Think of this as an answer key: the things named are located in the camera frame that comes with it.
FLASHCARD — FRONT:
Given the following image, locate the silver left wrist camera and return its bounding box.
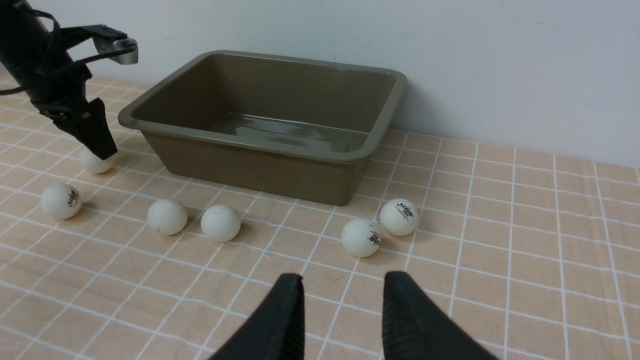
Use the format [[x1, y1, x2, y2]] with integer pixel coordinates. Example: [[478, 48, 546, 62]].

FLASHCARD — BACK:
[[61, 24, 138, 65]]

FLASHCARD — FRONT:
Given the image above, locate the white ball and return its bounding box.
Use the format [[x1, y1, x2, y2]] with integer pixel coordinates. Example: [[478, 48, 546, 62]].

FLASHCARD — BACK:
[[379, 198, 418, 237], [200, 203, 242, 243], [341, 218, 383, 258], [39, 183, 82, 220], [147, 198, 189, 236], [78, 147, 115, 174]]

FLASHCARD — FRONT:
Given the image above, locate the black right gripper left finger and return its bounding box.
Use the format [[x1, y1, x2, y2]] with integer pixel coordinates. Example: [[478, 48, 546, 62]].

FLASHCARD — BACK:
[[210, 273, 306, 360]]

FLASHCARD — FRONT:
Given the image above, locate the olive green plastic bin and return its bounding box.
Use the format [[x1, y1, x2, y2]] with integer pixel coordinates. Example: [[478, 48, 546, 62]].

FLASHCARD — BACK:
[[118, 50, 409, 206]]

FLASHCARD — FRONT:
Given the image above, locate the black left camera cable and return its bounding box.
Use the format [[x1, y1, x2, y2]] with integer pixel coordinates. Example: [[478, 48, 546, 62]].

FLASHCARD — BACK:
[[0, 9, 138, 97]]

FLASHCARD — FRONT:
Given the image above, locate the peach checked tablecloth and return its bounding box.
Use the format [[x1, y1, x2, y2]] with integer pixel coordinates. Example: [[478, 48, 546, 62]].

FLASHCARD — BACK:
[[0, 77, 640, 360]]

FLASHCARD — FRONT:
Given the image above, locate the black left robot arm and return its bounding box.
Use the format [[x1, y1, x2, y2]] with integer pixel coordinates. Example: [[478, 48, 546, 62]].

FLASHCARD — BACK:
[[0, 0, 118, 160]]

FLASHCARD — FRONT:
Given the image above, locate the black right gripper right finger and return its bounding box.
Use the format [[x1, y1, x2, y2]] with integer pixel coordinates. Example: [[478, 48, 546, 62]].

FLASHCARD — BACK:
[[382, 271, 497, 360]]

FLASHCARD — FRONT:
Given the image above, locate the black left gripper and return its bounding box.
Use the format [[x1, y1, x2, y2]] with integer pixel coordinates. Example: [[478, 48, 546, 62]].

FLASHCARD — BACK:
[[27, 64, 118, 160]]

